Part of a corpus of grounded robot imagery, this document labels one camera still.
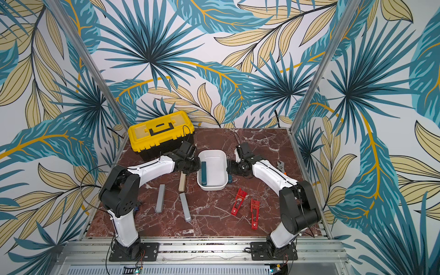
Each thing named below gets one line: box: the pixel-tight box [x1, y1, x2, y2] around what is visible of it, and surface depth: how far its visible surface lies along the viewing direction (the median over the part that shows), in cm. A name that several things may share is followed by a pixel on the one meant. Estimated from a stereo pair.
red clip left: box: [230, 187, 248, 217], surface depth 90 cm
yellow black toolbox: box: [127, 110, 196, 160], surface depth 97 cm
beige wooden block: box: [178, 170, 187, 192], surface depth 94 cm
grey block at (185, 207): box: [179, 192, 192, 223], surface depth 85 cm
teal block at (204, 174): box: [201, 161, 207, 187], surface depth 97 cm
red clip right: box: [250, 198, 261, 230], surface depth 86 cm
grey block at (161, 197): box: [155, 183, 166, 214], surface depth 87 cm
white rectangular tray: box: [197, 149, 229, 191], surface depth 100 cm
